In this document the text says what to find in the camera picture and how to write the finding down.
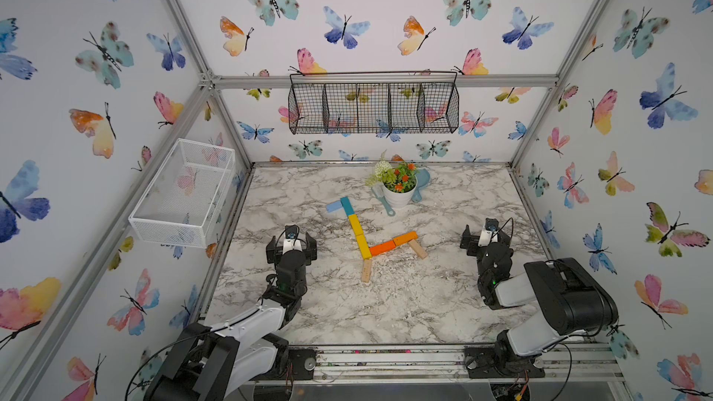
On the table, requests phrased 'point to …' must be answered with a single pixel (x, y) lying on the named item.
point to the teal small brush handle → (379, 191)
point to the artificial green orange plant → (399, 176)
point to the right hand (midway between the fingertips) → (487, 225)
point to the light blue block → (333, 206)
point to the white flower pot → (397, 200)
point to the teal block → (349, 210)
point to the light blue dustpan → (423, 177)
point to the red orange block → (382, 248)
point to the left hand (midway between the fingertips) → (293, 234)
